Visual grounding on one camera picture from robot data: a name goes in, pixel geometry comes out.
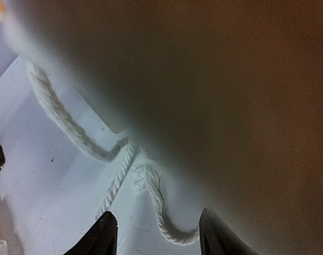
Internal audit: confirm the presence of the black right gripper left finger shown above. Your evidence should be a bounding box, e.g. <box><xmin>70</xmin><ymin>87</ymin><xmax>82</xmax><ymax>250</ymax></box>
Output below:
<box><xmin>64</xmin><ymin>211</ymin><xmax>118</xmax><ymax>255</ymax></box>

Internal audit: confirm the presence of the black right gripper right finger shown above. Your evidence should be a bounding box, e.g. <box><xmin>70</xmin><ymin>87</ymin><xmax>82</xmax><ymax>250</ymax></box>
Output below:
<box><xmin>199</xmin><ymin>208</ymin><xmax>258</xmax><ymax>255</ymax></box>

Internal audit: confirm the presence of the duck print mattress cushion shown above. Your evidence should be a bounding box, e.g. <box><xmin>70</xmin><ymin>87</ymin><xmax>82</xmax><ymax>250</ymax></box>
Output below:
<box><xmin>0</xmin><ymin>1</ymin><xmax>323</xmax><ymax>253</ymax></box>

